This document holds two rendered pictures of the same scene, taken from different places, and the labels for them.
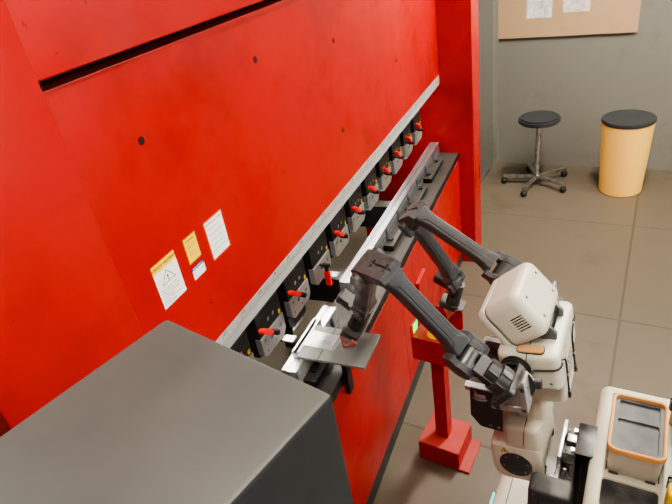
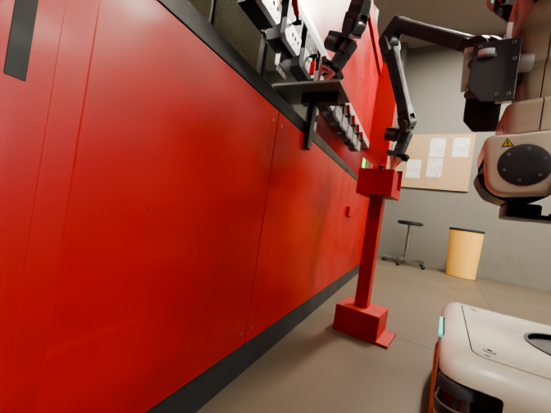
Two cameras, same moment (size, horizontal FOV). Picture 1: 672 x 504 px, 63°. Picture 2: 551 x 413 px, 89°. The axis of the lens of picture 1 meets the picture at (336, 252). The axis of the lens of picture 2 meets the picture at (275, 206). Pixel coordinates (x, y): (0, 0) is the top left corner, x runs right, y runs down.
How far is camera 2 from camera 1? 1.86 m
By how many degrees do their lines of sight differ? 31
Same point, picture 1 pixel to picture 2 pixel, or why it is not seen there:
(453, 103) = (375, 160)
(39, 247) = not seen: outside the picture
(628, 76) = (462, 215)
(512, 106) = (391, 223)
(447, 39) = (378, 124)
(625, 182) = (466, 268)
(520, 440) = (536, 115)
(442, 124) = not seen: hidden behind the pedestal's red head
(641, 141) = (476, 242)
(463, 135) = not seen: hidden behind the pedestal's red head
